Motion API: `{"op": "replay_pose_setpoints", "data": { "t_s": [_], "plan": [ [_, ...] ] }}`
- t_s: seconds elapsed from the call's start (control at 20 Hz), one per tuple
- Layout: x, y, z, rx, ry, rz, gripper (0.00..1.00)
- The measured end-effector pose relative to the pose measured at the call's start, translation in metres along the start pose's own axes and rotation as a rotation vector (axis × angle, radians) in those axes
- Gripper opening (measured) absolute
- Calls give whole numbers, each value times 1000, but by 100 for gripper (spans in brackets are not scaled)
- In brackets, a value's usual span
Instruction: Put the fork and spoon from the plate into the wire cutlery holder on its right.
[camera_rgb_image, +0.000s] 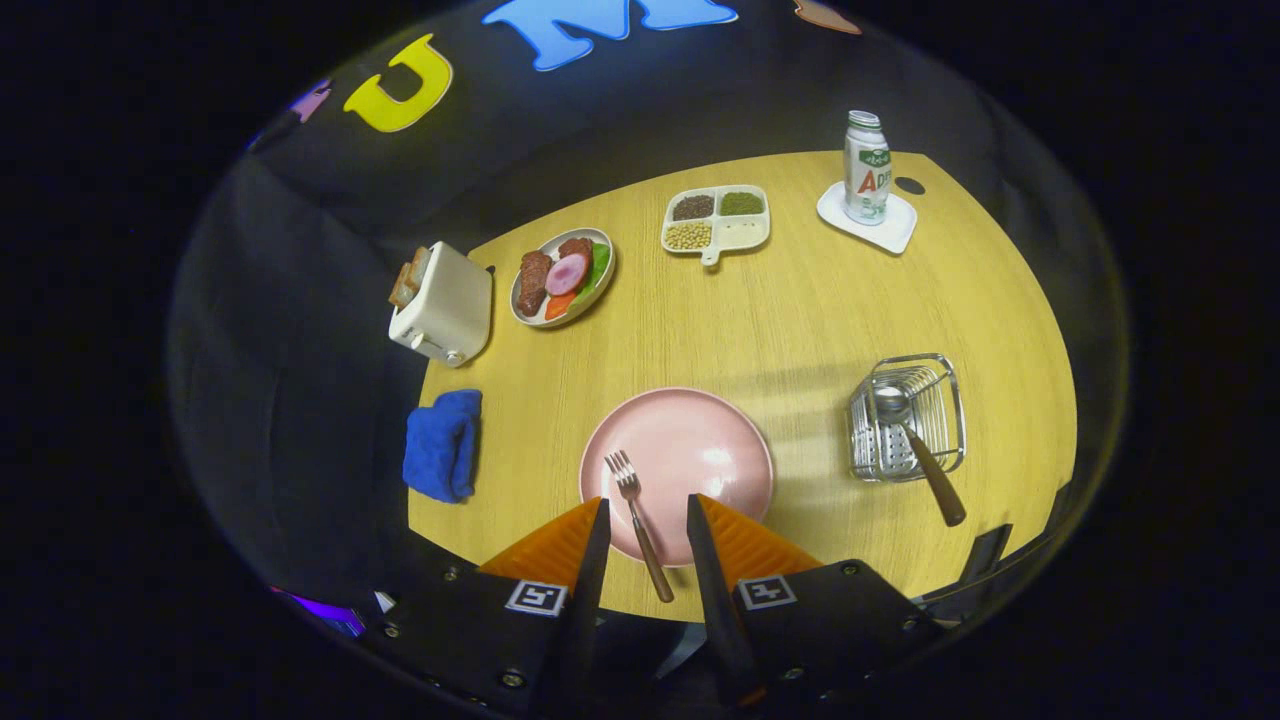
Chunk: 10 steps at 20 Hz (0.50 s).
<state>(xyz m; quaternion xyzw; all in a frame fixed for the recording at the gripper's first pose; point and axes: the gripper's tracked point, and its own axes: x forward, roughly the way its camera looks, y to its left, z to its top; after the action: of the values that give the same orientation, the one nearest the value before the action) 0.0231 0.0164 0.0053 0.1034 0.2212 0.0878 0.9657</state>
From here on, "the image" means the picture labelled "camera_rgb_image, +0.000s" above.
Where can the pink ham slice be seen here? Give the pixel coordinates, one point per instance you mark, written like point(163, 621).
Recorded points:
point(566, 274)

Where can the pink round plate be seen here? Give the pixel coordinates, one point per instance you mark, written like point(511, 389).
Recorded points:
point(690, 440)

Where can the black table grommet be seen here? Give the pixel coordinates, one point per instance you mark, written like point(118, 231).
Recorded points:
point(909, 185)

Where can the green lettuce leaf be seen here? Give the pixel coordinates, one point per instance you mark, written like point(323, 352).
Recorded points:
point(599, 265)

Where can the purple lit device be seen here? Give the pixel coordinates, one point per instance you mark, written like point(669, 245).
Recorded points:
point(325, 610)

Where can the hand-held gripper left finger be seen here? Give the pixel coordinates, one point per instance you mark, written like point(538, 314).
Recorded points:
point(595, 560)

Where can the white square coaster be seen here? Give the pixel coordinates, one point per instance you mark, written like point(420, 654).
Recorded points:
point(895, 232)

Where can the white divided tray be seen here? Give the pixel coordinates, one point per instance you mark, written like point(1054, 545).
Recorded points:
point(745, 232)

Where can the white oval food plate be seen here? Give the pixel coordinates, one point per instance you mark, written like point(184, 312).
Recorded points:
point(597, 300)

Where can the orange carrot slice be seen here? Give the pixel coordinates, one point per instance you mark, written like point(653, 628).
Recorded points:
point(559, 305)

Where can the brown toast slice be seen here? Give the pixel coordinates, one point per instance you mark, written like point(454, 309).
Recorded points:
point(401, 286)
point(419, 268)

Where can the blue folded cloth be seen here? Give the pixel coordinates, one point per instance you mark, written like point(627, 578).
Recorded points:
point(440, 450)

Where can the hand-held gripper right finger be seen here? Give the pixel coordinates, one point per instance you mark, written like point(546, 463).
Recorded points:
point(708, 560)

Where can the white toaster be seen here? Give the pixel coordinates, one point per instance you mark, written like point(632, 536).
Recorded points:
point(455, 305)

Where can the long brown meat piece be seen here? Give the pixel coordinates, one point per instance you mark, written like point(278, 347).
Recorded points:
point(533, 283)

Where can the short brown meat piece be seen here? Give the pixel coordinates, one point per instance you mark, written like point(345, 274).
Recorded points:
point(576, 248)

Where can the pile of black beans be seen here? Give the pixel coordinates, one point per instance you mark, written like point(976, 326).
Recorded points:
point(693, 207)

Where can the white drink bottle green label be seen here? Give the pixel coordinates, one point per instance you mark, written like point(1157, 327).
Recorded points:
point(866, 170)

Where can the pile of yellow soybeans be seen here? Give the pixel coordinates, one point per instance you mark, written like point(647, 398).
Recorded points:
point(688, 236)

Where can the black table clamp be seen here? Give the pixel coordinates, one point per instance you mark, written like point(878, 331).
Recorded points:
point(987, 552)

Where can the pile of green beans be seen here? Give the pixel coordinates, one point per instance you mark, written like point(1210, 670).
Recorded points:
point(742, 203)

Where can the black backdrop cloth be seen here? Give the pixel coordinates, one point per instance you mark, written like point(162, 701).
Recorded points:
point(600, 110)

